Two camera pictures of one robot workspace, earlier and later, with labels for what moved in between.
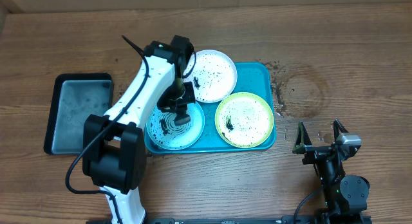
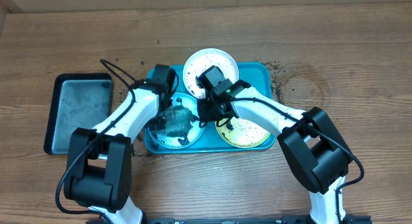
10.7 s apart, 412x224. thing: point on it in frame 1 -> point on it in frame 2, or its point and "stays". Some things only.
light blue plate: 165,132 stays
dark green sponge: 183,120 -> 158,123
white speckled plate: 214,76 stays
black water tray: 74,96 stays
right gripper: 317,152 -> 208,115
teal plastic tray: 255,77 stays
